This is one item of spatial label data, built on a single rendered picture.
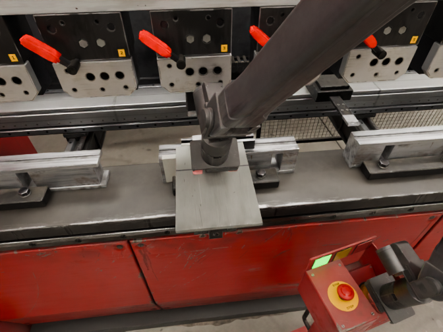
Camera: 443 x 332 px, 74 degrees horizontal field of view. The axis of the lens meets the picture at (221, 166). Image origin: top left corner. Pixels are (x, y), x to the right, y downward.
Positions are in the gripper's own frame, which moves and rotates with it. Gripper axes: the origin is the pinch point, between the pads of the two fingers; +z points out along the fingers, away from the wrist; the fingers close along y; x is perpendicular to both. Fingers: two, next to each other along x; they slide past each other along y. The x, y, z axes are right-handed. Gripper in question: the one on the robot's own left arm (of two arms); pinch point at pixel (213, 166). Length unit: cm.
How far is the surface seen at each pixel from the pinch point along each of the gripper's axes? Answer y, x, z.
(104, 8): 18.0, -22.3, -25.4
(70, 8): 23.8, -22.5, -25.5
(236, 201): -4.1, 9.7, -3.5
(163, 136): 27, -80, 156
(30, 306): 67, 30, 54
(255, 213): -7.6, 12.9, -5.2
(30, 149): 84, -40, 74
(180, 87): 6.0, -14.5, -11.8
